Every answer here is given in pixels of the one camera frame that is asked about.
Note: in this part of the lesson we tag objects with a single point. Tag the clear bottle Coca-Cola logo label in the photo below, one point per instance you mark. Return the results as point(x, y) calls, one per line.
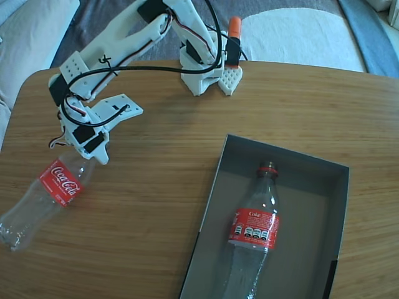
point(60, 183)

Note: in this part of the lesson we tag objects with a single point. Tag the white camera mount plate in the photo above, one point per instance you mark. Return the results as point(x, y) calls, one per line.
point(106, 107)

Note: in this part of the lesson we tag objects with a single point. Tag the grey cardboard box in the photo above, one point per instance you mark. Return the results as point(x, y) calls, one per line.
point(305, 249)

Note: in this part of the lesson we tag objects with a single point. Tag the clear bottle Coke text label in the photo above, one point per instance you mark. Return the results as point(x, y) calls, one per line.
point(254, 229)

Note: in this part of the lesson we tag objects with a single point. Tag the beige sofa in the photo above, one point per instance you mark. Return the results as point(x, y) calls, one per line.
point(28, 46)

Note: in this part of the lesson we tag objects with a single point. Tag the pale blue cushion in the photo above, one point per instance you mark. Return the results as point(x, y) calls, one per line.
point(7, 9)

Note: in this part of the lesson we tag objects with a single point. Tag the grey and white rug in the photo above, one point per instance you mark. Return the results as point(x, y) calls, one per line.
point(311, 37)

